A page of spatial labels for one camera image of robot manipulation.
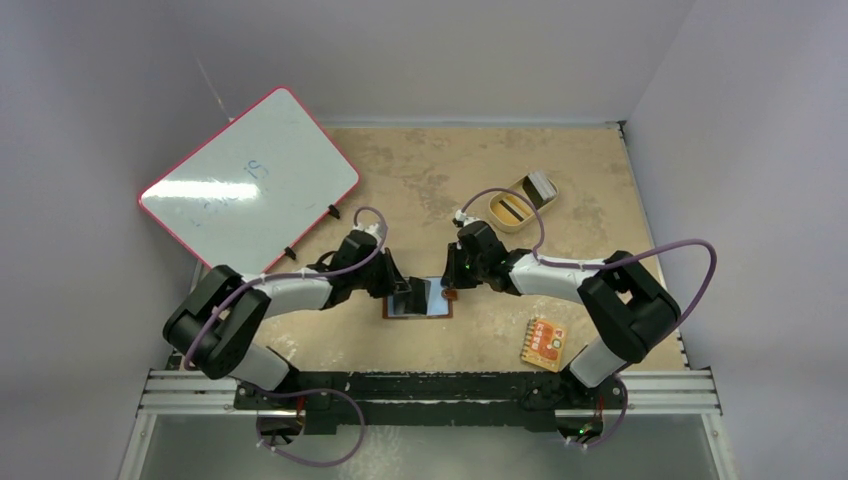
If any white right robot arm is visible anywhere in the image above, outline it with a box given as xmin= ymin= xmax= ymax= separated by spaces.
xmin=442 ymin=220 xmax=681 ymax=407

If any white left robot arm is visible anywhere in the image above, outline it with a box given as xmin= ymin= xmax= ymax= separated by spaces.
xmin=163 ymin=228 xmax=410 ymax=409

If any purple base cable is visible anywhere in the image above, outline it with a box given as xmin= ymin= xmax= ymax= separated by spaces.
xmin=563 ymin=377 xmax=631 ymax=453
xmin=255 ymin=388 xmax=368 ymax=469

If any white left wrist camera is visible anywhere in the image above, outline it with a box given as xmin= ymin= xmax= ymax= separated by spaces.
xmin=353 ymin=222 xmax=386 ymax=241

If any brown leather card holder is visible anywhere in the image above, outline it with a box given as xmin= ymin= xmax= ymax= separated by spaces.
xmin=382 ymin=277 xmax=458 ymax=320

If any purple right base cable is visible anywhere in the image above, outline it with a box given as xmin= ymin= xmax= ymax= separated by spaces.
xmin=563 ymin=377 xmax=631 ymax=453

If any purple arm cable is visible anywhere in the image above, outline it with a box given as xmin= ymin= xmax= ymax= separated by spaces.
xmin=458 ymin=188 xmax=718 ymax=346
xmin=183 ymin=206 xmax=390 ymax=371

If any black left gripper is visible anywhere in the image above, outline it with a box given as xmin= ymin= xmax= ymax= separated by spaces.
xmin=351 ymin=248 xmax=410 ymax=300

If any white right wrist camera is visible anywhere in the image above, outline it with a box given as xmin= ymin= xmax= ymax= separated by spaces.
xmin=452 ymin=209 xmax=474 ymax=229

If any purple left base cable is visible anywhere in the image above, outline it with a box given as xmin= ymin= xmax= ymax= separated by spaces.
xmin=255 ymin=388 xmax=368 ymax=469

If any orange spiral notebook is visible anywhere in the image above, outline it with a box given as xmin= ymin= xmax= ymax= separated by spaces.
xmin=520 ymin=317 xmax=567 ymax=372

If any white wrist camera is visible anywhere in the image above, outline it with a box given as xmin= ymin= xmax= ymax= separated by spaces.
xmin=452 ymin=209 xmax=474 ymax=229
xmin=353 ymin=222 xmax=386 ymax=241

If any pink framed whiteboard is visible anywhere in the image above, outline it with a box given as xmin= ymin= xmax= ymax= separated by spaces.
xmin=138 ymin=86 xmax=360 ymax=274

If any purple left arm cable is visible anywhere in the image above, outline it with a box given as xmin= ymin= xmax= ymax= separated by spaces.
xmin=183 ymin=206 xmax=390 ymax=371

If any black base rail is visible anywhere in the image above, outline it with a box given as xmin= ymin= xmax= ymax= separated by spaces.
xmin=235 ymin=368 xmax=627 ymax=441

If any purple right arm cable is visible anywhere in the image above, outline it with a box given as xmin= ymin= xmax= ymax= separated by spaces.
xmin=458 ymin=188 xmax=718 ymax=346

